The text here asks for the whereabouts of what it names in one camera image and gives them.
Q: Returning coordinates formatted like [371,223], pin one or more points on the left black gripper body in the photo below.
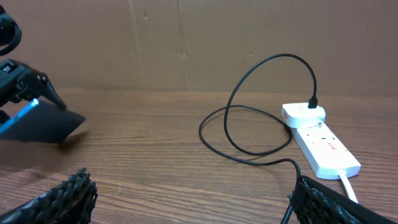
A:
[18,82]

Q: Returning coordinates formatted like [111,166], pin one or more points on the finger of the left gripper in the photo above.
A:
[43,87]

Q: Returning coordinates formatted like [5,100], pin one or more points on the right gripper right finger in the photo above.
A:
[313,202]

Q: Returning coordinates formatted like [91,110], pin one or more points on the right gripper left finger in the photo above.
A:
[72,201]

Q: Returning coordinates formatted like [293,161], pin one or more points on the blue-screen Samsung smartphone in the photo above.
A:
[40,121]

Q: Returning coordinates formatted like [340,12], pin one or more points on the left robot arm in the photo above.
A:
[11,34]

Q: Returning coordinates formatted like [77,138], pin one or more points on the white power extension strip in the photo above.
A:
[325,153]

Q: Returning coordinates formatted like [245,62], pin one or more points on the white USB wall charger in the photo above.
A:
[299,115]

